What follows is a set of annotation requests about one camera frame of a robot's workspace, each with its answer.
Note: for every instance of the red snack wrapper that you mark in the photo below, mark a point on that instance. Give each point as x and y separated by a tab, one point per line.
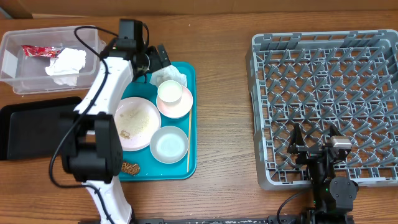
37	51

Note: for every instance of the white napkin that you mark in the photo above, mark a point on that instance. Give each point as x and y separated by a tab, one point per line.
168	73
69	61

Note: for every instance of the clear plastic bin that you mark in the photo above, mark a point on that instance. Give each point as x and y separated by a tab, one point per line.
27	74

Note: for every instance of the pink saucer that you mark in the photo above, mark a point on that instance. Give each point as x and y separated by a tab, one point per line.
180	109

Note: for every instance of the brown food piece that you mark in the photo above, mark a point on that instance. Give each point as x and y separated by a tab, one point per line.
131	169

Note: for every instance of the rice pile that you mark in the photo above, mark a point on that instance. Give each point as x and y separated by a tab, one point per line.
133	121

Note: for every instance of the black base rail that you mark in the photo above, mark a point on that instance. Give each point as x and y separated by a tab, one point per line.
268	220

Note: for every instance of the teal serving tray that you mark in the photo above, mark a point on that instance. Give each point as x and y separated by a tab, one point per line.
151	169

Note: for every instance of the grey small bowl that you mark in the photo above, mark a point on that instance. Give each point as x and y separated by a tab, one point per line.
169	144

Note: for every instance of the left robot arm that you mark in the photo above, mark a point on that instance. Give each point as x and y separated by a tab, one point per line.
91	150

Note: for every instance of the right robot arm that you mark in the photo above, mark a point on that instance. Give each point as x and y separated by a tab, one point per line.
333	196

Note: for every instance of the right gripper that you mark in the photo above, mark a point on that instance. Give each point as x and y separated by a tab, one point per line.
308	152

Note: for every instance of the grey dishwasher rack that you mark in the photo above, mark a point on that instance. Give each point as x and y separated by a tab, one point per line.
346	79

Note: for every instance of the black rectangular tray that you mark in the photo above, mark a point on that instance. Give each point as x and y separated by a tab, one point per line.
31	130

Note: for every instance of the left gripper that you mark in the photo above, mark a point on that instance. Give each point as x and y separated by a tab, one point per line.
157	60

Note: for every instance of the small white cup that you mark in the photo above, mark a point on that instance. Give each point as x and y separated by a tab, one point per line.
170	91

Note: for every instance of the wooden chopstick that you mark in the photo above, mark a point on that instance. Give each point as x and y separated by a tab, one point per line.
189	139

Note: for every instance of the large pink plate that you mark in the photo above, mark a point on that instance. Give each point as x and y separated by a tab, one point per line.
140	140

